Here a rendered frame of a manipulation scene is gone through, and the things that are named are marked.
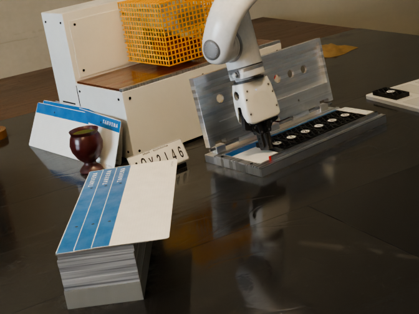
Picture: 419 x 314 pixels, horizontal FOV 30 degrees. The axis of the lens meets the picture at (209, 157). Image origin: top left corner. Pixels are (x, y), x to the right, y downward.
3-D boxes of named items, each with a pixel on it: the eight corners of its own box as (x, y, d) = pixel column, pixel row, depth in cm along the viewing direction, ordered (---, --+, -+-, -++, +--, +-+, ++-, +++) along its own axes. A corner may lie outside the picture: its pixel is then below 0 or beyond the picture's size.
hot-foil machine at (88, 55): (134, 164, 199) (107, 16, 187) (58, 141, 230) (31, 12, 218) (335, 88, 241) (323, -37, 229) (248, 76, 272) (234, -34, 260)
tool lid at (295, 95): (192, 78, 186) (188, 78, 188) (211, 154, 190) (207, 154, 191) (320, 37, 211) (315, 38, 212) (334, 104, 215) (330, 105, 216)
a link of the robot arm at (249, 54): (247, 66, 177) (269, 59, 185) (232, 10, 175) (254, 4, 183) (219, 73, 183) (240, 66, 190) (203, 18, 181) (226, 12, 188)
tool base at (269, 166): (262, 177, 177) (260, 162, 176) (205, 162, 193) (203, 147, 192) (386, 123, 202) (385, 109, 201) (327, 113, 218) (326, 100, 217)
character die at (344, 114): (353, 124, 198) (353, 119, 197) (325, 119, 205) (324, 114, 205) (366, 119, 201) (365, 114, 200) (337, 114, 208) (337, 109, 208)
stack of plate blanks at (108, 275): (143, 299, 131) (133, 243, 128) (67, 309, 131) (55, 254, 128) (158, 208, 169) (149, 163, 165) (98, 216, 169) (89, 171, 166)
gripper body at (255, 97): (240, 78, 178) (253, 125, 180) (273, 67, 184) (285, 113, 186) (221, 82, 184) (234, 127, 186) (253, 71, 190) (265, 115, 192)
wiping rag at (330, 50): (365, 47, 290) (364, 43, 290) (330, 58, 281) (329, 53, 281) (323, 43, 308) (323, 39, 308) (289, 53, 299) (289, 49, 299)
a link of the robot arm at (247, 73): (241, 68, 178) (244, 81, 178) (269, 59, 183) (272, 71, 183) (219, 73, 185) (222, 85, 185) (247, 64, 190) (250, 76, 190)
